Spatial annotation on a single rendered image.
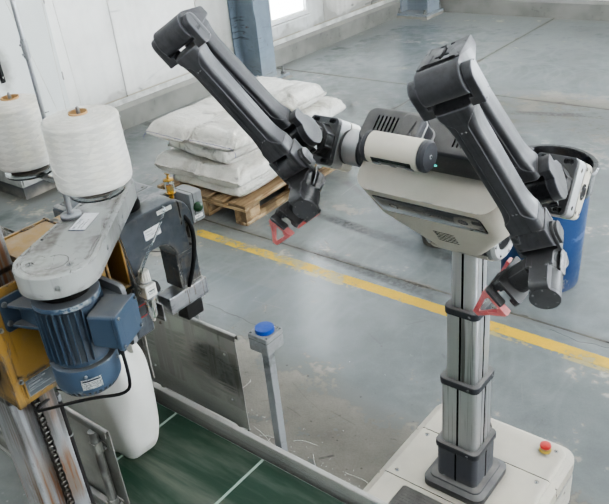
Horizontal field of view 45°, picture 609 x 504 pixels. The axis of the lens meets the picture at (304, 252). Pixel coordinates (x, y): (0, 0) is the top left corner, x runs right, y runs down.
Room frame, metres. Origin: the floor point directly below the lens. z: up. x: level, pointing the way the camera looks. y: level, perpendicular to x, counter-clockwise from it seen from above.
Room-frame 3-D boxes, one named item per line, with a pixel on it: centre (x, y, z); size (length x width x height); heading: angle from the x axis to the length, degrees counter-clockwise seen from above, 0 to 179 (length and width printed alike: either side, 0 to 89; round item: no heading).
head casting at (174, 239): (1.85, 0.49, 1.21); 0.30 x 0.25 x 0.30; 49
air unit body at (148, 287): (1.65, 0.42, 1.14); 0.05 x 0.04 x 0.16; 139
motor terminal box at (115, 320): (1.36, 0.43, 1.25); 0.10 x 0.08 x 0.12; 164
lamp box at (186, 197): (1.88, 0.31, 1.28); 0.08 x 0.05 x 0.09; 49
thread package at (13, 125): (1.68, 0.63, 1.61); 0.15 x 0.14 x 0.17; 49
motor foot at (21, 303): (1.42, 0.61, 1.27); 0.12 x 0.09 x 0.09; 139
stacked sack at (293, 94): (5.26, 0.08, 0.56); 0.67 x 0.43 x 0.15; 49
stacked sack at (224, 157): (4.74, 0.50, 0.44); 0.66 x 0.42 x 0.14; 43
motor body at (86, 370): (1.39, 0.53, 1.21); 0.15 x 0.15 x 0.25
